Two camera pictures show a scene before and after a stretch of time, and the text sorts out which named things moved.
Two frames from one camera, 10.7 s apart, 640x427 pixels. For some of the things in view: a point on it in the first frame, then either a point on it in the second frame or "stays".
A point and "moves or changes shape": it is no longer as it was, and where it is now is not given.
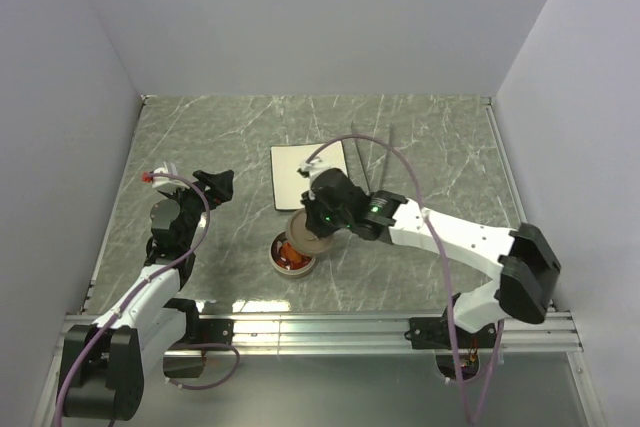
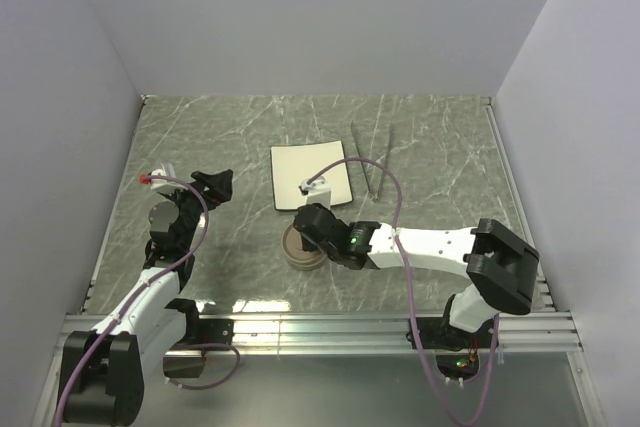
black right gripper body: (322, 219) -> (310, 246)
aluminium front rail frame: (370, 334) stays
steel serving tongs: (387, 159) stays
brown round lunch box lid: (303, 238) moves or changes shape
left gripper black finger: (220, 184) stays
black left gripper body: (193, 202) stays
